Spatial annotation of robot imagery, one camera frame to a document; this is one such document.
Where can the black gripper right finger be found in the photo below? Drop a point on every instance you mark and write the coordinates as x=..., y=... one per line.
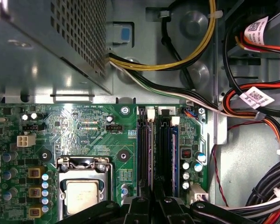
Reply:
x=170, y=210

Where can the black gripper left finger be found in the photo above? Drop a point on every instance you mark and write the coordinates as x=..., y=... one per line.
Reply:
x=137, y=210

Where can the black-clip RAM slot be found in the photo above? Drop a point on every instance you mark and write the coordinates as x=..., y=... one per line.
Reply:
x=142, y=151
x=164, y=151

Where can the white-clip RAM slot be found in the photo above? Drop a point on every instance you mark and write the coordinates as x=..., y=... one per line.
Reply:
x=150, y=114
x=175, y=121

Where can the white board fan connector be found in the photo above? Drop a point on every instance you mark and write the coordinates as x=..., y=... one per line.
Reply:
x=198, y=193

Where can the socket locking lever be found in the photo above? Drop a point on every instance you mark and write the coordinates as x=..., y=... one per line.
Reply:
x=111, y=182

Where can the silver CPU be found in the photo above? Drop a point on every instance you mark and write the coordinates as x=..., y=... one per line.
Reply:
x=82, y=198

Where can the metal CPU socket cover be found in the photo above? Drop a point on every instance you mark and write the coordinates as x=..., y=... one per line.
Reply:
x=84, y=175

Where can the green motherboard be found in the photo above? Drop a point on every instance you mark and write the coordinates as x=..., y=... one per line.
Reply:
x=95, y=140

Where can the yellow-framed board inductor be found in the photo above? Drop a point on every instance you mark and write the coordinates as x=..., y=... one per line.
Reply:
x=35, y=192
x=35, y=172
x=35, y=212

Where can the white four-pin board connector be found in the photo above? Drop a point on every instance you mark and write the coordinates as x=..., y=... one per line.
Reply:
x=25, y=140

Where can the grey power supply unit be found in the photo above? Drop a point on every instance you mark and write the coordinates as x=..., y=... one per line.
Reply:
x=49, y=58

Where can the blue plastic case clip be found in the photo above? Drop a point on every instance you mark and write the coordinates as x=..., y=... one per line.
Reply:
x=126, y=33

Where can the black open PC case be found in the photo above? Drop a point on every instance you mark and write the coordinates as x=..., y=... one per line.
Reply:
x=196, y=28

